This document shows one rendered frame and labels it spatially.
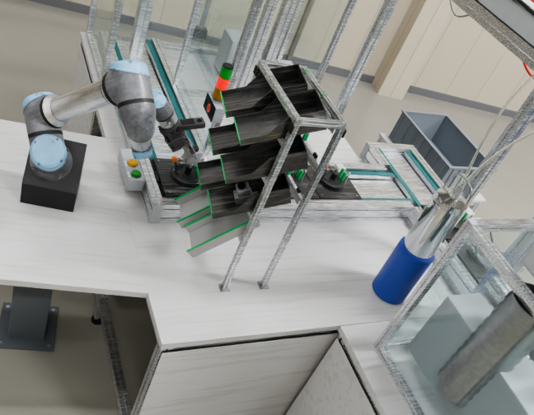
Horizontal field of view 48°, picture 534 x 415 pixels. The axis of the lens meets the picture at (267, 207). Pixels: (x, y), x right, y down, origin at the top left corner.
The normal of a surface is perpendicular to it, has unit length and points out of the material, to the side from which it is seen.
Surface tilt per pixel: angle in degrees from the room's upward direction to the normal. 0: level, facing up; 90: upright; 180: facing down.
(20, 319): 90
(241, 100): 25
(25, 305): 90
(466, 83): 90
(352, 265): 0
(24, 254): 0
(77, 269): 0
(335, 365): 90
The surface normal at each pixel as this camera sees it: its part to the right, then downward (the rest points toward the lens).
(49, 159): 0.31, 0.05
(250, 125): -0.10, -0.71
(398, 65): 0.15, 0.67
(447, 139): -0.88, 0.00
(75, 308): 0.33, -0.73
